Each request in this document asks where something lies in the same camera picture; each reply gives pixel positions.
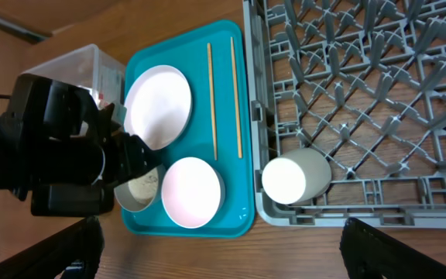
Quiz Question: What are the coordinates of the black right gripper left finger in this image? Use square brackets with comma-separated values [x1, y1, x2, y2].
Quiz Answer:
[0, 216, 105, 279]

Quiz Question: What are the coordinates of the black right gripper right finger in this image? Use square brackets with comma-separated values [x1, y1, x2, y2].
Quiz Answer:
[340, 218, 446, 279]

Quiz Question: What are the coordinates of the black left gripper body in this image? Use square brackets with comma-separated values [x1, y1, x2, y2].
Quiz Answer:
[87, 105, 161, 188]

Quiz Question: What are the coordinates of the white bowl with rice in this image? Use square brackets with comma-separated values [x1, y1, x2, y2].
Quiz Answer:
[114, 165, 166, 212]

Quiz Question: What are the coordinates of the white cup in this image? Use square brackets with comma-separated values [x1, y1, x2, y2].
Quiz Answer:
[262, 148, 332, 205]

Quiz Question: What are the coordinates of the wooden chopstick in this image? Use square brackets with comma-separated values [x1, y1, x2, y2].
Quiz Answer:
[230, 37, 243, 159]
[207, 43, 218, 160]

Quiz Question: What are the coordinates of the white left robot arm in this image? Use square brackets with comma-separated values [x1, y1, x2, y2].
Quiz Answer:
[0, 74, 161, 217]

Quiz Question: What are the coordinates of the white round plate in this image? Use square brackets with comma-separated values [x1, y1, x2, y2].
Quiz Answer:
[123, 65, 192, 150]

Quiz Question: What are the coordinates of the clear plastic bin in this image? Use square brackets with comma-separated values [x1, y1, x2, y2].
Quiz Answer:
[25, 44, 125, 109]

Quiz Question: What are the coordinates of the teal plastic tray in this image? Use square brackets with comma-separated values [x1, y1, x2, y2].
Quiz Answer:
[122, 20, 255, 238]

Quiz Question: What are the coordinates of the grey dish rack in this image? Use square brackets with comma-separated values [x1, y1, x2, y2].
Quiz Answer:
[243, 0, 446, 229]

